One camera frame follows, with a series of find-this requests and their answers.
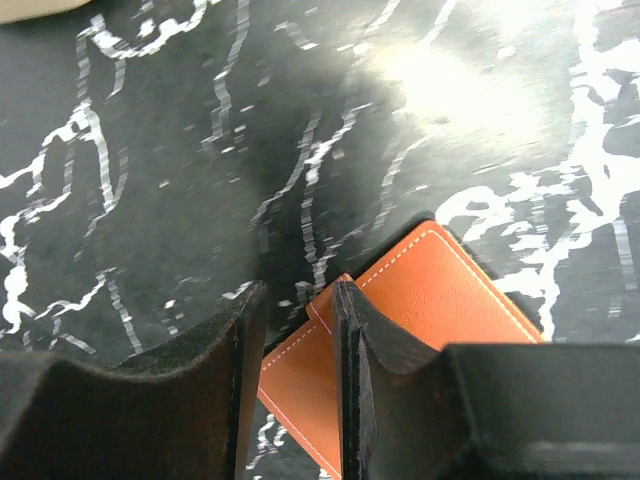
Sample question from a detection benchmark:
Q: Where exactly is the brown leather card holder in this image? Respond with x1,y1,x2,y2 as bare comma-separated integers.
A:
258,220,543,479

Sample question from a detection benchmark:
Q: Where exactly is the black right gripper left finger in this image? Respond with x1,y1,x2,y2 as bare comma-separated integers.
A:
1,282,268,479

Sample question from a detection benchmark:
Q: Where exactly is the beige oval card tray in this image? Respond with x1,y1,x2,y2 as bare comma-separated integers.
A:
0,0,90,25

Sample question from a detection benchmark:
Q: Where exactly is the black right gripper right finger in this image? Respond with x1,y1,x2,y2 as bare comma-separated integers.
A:
333,281,639,479

